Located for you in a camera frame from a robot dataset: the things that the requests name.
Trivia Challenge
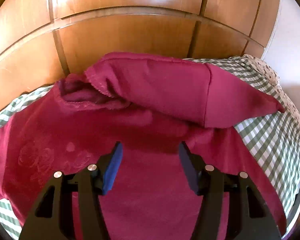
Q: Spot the dark red long-sleeve garment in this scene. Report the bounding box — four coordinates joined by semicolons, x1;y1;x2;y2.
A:
0;53;286;239

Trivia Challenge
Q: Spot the green white checkered bedspread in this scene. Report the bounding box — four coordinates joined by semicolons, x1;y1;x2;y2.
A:
0;56;300;225

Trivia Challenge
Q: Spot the floral pillow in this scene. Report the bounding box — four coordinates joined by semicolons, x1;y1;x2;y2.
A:
243;54;300;126

